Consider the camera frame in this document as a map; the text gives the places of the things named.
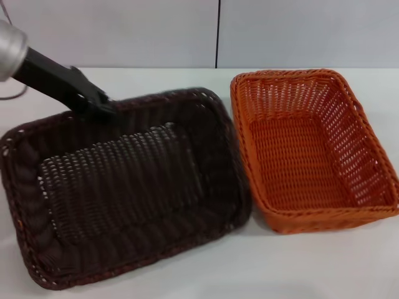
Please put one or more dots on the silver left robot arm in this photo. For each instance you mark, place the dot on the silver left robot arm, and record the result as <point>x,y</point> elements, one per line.
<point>11,46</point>

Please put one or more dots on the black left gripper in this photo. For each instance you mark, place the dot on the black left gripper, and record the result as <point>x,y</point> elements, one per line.
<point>50,76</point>

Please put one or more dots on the orange-yellow woven basket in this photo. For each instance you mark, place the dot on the orange-yellow woven basket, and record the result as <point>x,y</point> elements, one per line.
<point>296,168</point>

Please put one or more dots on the dark brown woven basket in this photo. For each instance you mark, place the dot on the dark brown woven basket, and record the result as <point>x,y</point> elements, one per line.
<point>124,193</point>

